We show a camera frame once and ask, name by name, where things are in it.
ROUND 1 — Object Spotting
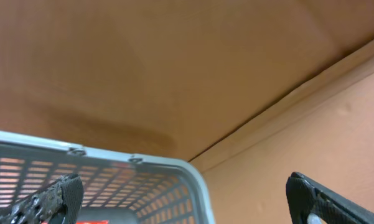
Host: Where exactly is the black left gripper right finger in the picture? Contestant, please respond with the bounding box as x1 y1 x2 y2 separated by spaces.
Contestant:
286 172 374 224

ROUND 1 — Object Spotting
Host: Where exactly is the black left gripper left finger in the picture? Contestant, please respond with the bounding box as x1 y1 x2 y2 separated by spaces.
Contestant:
0 174 84 224

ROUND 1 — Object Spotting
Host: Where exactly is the red Nescafe coffee stick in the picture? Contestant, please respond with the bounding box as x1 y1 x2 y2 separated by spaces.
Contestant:
42 220 110 224

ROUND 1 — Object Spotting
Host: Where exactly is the grey plastic mesh basket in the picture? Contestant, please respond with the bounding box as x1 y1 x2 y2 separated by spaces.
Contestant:
0 131 215 224

